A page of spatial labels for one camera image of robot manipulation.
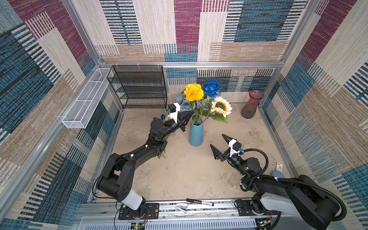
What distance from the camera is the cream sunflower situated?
627mm

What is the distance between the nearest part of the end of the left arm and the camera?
68 centimetres

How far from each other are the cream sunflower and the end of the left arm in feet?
0.41
